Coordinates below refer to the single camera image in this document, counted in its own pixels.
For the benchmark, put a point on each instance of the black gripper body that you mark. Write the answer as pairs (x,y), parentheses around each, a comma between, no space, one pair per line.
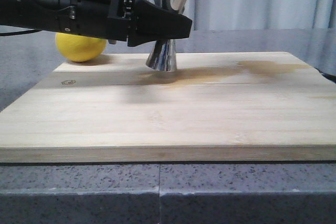
(95,18)

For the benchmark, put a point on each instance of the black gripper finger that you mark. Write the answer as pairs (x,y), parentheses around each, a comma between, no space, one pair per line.
(149,22)

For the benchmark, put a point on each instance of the steel double jigger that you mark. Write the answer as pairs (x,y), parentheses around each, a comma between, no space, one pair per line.
(163,56)

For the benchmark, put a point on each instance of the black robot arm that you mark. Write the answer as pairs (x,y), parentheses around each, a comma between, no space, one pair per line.
(42,14)

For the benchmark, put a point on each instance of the yellow lemon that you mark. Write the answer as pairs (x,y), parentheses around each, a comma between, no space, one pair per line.
(79,48)

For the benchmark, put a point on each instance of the wooden cutting board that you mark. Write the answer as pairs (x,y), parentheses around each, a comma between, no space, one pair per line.
(247,106)

